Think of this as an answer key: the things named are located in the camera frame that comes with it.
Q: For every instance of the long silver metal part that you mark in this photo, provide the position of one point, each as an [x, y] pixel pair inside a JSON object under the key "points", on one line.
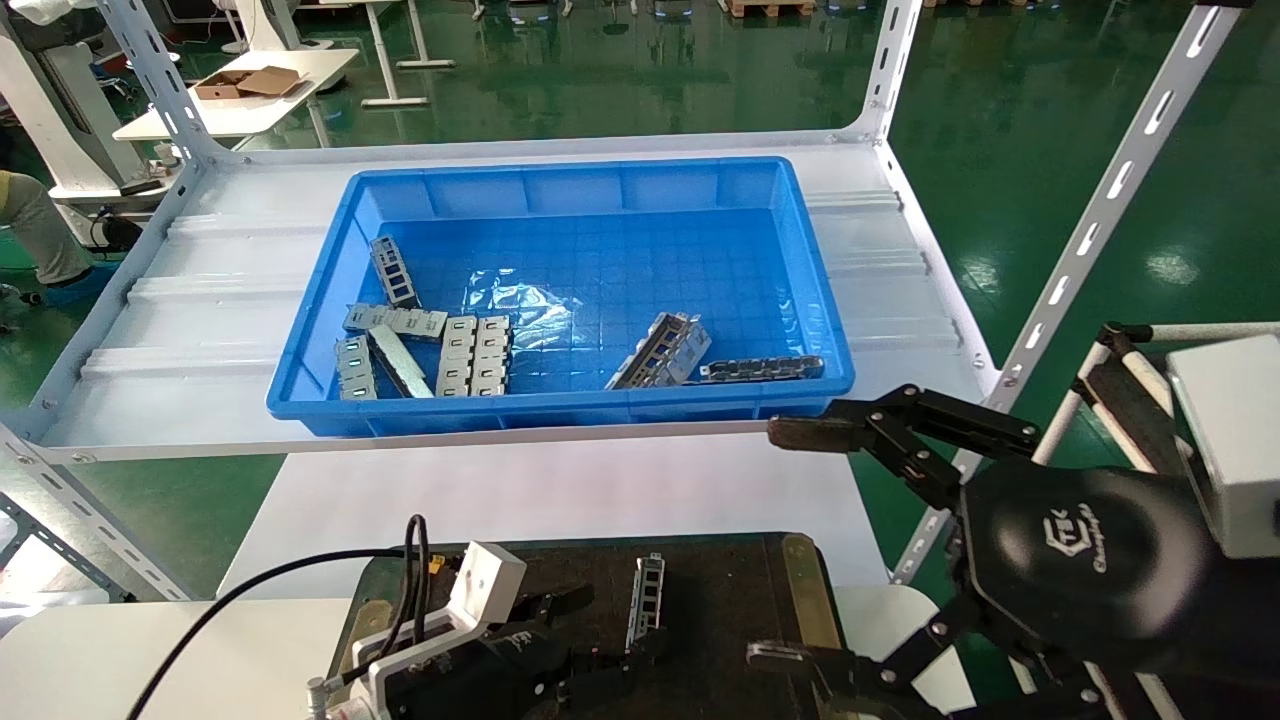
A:
{"points": [[648, 590]]}

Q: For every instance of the black flat container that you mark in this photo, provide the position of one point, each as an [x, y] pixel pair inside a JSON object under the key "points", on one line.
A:
{"points": [[720, 600]]}

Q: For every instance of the wooden pallet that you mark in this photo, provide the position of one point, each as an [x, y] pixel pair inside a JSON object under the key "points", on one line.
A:
{"points": [[770, 8]]}

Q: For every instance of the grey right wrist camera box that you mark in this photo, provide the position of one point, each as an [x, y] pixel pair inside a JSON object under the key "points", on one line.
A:
{"points": [[1235, 440]]}

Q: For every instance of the brown cardboard box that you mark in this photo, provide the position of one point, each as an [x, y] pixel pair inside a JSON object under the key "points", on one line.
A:
{"points": [[245, 82]]}

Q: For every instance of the white desk frame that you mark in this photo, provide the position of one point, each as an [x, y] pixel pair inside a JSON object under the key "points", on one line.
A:
{"points": [[425, 64]]}

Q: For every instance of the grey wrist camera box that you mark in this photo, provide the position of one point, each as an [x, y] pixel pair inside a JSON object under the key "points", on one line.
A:
{"points": [[490, 580], [1235, 440]]}

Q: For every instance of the white tube cart black pads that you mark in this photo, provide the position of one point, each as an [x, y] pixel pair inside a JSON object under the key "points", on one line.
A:
{"points": [[1125, 400]]}

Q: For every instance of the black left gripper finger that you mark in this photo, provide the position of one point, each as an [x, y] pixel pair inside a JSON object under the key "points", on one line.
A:
{"points": [[780, 656]]}

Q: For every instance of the dark narrow metal strip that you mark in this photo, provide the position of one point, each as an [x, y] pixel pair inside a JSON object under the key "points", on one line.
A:
{"points": [[760, 369]]}

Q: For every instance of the metal bracket pile left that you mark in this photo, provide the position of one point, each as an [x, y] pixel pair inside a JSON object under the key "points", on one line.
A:
{"points": [[400, 362]]}

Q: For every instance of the wide silver metal cage part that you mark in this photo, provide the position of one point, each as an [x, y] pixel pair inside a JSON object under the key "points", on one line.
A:
{"points": [[665, 350]]}

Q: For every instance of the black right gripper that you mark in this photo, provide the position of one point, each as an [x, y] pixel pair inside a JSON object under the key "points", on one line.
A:
{"points": [[1080, 560]]}

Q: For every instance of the slotted silver metal part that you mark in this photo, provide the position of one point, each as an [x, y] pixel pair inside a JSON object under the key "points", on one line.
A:
{"points": [[458, 355], [491, 355]]}

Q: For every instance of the white background table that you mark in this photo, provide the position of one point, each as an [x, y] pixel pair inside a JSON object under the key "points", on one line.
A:
{"points": [[230, 110]]}

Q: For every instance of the white metal shelf rack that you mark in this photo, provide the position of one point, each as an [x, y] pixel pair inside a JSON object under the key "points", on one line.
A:
{"points": [[200, 300]]}

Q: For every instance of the person in yellow coat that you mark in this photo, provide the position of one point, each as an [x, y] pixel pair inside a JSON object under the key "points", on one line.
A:
{"points": [[40, 230]]}

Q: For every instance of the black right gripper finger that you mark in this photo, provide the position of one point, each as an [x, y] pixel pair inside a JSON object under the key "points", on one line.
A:
{"points": [[810, 433]]}

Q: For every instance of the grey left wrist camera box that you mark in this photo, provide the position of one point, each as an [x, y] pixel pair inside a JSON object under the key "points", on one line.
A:
{"points": [[490, 580]]}

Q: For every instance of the clear plastic film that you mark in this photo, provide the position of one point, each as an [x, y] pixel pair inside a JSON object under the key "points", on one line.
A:
{"points": [[510, 295]]}

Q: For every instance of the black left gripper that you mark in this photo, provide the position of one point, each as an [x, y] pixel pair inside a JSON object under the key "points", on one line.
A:
{"points": [[480, 685]]}

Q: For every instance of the white background machine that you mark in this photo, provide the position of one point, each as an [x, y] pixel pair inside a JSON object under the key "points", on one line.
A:
{"points": [[70, 110]]}

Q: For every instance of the blue plastic bin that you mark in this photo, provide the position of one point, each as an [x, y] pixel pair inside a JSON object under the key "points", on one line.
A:
{"points": [[700, 250]]}

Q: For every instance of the small perforated metal part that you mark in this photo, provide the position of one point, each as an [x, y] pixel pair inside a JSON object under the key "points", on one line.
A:
{"points": [[393, 268]]}

